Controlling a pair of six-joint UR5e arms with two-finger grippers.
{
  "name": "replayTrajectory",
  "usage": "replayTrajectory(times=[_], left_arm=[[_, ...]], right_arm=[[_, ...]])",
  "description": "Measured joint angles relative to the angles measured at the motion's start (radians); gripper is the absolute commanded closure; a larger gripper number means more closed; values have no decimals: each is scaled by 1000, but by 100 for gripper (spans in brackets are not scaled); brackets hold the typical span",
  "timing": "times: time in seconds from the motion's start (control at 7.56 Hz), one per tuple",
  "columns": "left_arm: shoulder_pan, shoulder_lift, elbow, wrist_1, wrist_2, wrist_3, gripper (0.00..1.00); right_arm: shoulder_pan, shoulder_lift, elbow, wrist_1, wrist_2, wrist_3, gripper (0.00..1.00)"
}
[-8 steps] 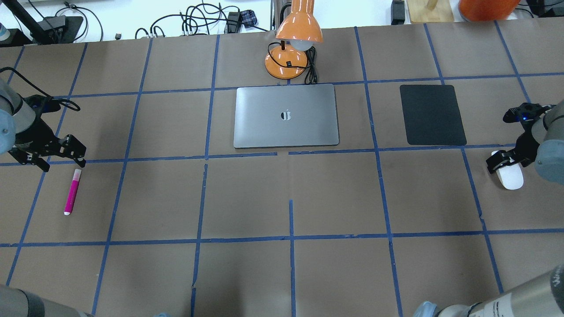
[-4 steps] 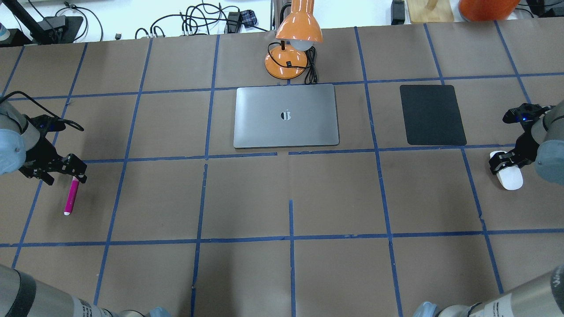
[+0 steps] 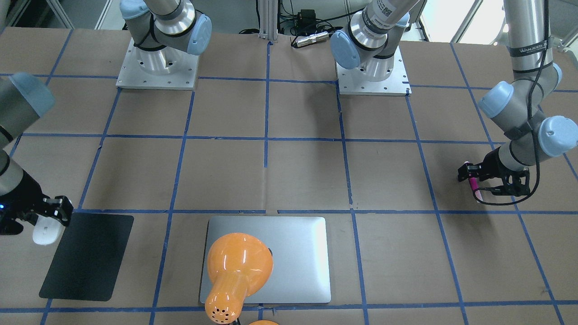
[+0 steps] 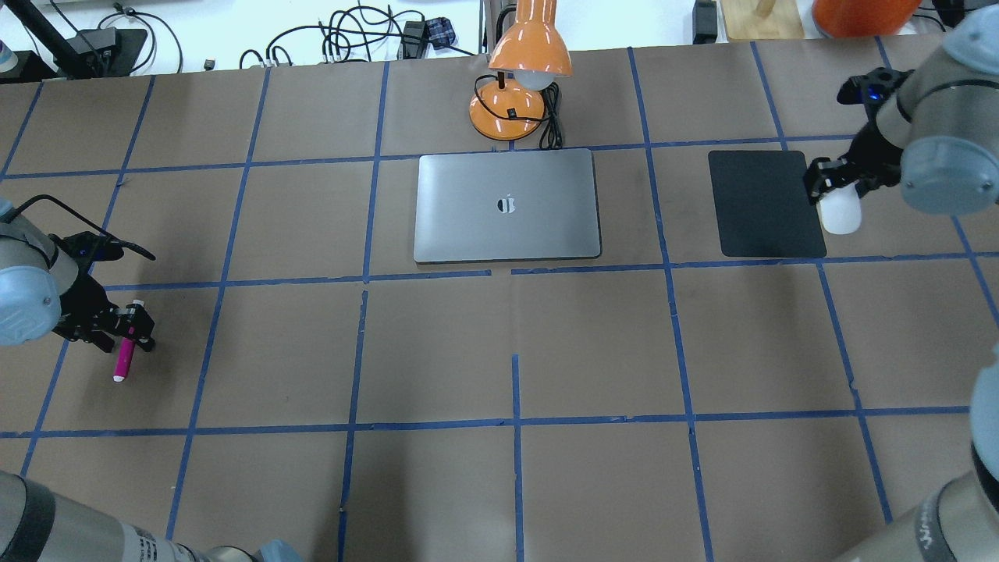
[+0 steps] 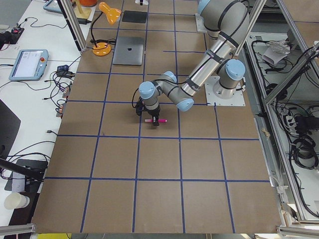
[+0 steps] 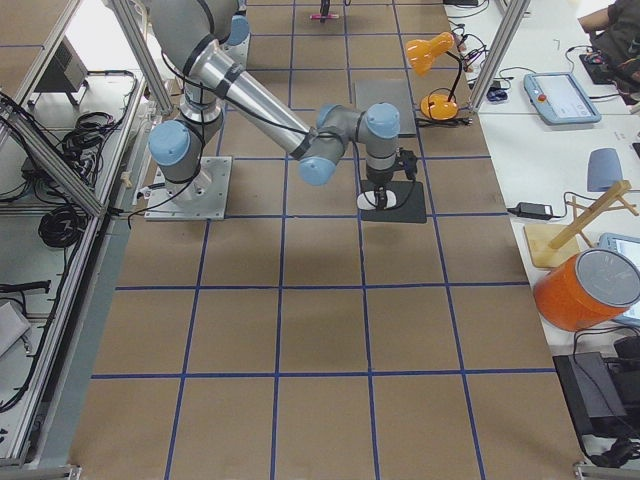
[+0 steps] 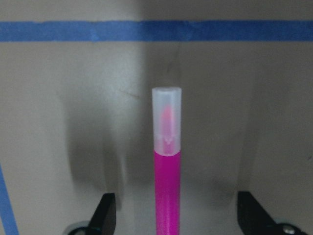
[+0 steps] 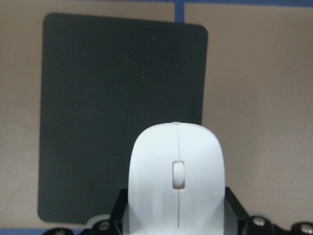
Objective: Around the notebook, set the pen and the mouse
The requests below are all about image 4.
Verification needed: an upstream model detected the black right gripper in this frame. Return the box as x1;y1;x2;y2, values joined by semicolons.
804;125;903;205

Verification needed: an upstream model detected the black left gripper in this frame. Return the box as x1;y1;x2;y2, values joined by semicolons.
52;271;155;354

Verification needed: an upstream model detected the pink marker pen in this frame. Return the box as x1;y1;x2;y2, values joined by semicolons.
112;300;145;383

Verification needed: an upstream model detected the white computer mouse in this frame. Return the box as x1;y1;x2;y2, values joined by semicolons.
816;185;862;236

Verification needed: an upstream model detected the black mousepad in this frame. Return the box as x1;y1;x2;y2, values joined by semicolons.
707;150;827;258

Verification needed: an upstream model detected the grey laptop notebook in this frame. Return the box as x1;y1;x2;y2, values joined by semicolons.
411;148;603;264

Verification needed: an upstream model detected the wooden stand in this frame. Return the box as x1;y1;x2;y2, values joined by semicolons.
718;1;805;42

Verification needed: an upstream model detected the black power adapter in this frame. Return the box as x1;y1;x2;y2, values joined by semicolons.
691;0;718;45

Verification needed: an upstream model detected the black monitor stand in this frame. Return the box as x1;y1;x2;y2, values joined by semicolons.
2;1;155;80

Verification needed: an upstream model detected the orange desk lamp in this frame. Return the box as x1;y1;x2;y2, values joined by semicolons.
468;1;574;150

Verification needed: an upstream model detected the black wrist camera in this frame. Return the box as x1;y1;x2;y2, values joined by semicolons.
836;67;915;106

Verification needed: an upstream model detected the black lamp cable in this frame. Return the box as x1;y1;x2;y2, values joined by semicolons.
475;74;564;151

